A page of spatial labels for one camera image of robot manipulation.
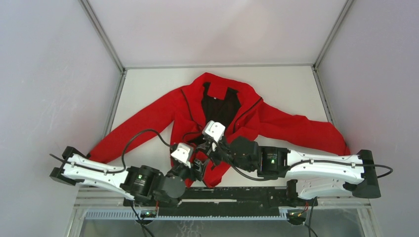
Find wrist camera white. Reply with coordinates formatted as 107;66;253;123
202;120;226;143
170;143;194;168

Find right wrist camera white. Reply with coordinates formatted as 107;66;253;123
202;120;226;143

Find left camera black cable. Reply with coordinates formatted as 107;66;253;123
49;129;174;175

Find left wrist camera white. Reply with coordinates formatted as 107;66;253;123
170;143;194;168

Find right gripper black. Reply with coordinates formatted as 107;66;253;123
199;135;254;173

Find red jacket black lining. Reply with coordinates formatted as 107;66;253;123
87;72;351;189

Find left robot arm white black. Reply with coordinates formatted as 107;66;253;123
49;143;208;206

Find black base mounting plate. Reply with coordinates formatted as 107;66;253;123
123;186;319;217

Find white slotted cable duct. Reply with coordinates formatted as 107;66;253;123
84;209;292;221

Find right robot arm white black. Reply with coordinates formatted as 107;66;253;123
198;137;381;205

